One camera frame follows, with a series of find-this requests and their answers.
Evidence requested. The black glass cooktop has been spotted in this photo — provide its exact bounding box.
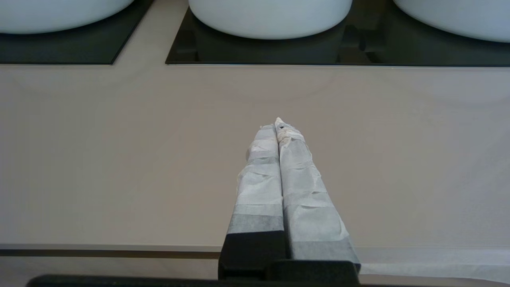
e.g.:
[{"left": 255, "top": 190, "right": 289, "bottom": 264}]
[{"left": 0, "top": 0, "right": 155, "bottom": 65}]

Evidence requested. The white cooking pot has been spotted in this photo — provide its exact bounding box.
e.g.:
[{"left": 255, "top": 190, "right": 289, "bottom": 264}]
[
  {"left": 0, "top": 0, "right": 135, "bottom": 35},
  {"left": 188, "top": 0, "right": 353, "bottom": 40},
  {"left": 392, "top": 0, "right": 510, "bottom": 43}
]

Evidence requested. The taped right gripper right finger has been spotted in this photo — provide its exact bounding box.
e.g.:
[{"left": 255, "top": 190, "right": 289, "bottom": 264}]
[{"left": 275, "top": 117, "right": 361, "bottom": 271}]

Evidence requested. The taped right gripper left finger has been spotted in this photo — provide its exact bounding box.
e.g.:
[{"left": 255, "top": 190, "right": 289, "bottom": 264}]
[{"left": 218, "top": 124, "right": 288, "bottom": 279}]

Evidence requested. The right black mat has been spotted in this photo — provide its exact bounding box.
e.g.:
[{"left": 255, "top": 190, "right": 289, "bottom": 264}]
[{"left": 165, "top": 0, "right": 510, "bottom": 67}]

